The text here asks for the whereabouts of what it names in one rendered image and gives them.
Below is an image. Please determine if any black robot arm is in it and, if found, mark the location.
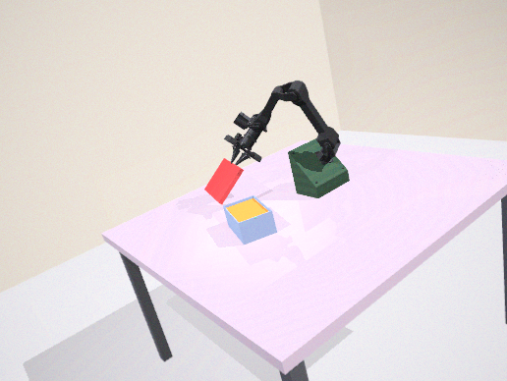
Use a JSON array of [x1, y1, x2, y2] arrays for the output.
[[233, 81, 341, 164]]

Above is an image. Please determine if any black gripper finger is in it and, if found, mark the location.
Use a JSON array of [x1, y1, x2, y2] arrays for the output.
[[235, 152, 251, 165], [231, 145, 240, 164]]

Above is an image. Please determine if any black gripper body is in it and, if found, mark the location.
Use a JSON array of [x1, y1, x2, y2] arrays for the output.
[[224, 132, 262, 163]]

